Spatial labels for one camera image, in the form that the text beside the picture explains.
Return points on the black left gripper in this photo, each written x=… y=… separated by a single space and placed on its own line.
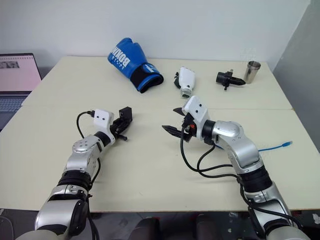
x=115 y=129

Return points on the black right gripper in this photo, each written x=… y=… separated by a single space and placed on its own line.
x=186 y=120

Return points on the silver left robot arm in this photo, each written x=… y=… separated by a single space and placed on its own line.
x=82 y=148

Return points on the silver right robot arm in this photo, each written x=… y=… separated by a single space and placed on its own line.
x=240 y=145

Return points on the blue boxing glove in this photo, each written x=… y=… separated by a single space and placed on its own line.
x=127 y=60

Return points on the black loose gripper part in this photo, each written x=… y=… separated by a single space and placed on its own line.
x=225 y=78

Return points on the steel cup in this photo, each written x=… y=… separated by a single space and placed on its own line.
x=251 y=72

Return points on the dark rounded shape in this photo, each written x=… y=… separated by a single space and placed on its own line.
x=147 y=229

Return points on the grey laptop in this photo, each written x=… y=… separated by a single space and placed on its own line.
x=15 y=75

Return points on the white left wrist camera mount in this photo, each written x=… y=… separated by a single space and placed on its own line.
x=102 y=117

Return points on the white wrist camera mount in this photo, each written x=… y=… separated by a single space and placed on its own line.
x=102 y=117
x=197 y=107

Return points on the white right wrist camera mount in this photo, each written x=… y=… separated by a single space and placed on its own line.
x=197 y=107

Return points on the white loose gripper mount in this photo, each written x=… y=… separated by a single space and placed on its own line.
x=187 y=78

